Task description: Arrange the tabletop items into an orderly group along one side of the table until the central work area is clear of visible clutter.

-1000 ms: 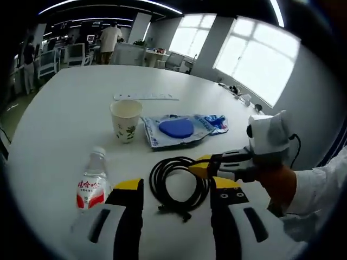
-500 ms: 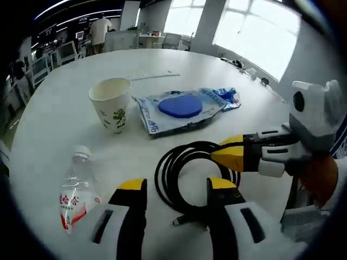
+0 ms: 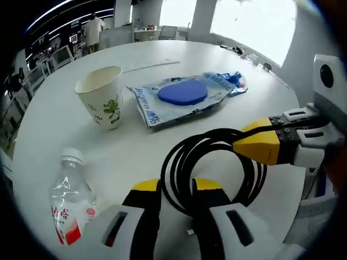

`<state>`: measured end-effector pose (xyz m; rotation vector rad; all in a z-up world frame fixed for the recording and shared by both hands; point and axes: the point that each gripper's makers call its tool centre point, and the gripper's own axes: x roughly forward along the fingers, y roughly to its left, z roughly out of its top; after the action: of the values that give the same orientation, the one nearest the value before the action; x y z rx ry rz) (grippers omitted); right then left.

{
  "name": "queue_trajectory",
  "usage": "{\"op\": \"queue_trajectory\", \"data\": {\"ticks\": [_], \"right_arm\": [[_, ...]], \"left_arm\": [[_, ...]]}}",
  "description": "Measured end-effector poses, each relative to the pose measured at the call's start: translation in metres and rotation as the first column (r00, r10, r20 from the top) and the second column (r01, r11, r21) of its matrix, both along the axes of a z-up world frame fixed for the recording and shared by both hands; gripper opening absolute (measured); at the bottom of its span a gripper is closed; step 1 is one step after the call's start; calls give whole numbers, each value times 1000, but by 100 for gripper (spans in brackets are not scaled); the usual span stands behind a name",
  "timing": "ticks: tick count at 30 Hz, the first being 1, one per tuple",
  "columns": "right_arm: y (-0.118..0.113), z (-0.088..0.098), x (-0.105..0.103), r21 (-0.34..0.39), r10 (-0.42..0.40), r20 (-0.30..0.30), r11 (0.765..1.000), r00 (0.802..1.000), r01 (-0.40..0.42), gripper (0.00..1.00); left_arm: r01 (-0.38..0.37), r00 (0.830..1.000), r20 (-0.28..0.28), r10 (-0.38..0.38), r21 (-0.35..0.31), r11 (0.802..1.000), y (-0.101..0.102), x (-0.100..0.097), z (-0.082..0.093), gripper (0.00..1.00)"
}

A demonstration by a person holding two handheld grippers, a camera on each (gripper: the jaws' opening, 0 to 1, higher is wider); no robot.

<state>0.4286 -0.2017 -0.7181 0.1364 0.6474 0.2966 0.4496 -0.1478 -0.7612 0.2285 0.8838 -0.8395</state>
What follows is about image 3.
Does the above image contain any small window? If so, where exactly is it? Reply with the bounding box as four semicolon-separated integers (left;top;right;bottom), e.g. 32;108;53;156
159;0;199;28

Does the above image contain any large window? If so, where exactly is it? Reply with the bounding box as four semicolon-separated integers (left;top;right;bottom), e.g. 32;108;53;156
209;0;297;68

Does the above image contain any clear plastic bottle item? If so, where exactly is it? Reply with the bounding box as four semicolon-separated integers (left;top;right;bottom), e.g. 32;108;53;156
48;147;99;246

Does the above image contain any black cable item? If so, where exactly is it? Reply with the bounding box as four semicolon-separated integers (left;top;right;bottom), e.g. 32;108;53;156
160;128;268;236

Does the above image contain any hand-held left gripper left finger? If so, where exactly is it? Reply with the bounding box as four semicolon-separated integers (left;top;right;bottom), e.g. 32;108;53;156
86;178;163;260

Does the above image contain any small desk items cluster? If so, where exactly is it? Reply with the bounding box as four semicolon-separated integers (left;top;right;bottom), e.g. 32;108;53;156
216;44;273;72

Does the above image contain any white power strip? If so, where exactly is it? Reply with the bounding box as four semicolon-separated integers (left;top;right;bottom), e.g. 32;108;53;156
121;60;181;73

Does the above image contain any grey partition panel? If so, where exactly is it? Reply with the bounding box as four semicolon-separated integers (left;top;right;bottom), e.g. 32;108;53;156
98;26;136;51

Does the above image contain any blue and clear plastic bag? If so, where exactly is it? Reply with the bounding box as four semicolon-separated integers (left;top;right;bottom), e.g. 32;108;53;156
126;76;226;131

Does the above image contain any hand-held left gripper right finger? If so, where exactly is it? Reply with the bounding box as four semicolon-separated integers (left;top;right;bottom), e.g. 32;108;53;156
191;178;299;260

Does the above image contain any person's right hand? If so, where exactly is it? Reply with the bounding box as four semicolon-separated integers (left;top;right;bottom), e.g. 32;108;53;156
324;138;347;196

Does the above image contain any grey office chair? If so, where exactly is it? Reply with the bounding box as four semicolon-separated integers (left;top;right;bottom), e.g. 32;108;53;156
158;25;179;42

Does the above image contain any white paper cup item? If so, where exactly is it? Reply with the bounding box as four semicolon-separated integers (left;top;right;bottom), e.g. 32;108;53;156
74;66;125;131

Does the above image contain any grey mesh chair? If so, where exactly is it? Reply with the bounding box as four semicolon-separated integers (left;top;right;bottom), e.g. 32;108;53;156
283;196;336;245

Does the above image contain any white table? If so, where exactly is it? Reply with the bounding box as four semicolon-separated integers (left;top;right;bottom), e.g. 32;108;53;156
12;40;312;260

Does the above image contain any white chair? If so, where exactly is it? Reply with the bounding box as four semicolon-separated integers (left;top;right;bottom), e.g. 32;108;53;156
52;45;74;68
26;64;49;90

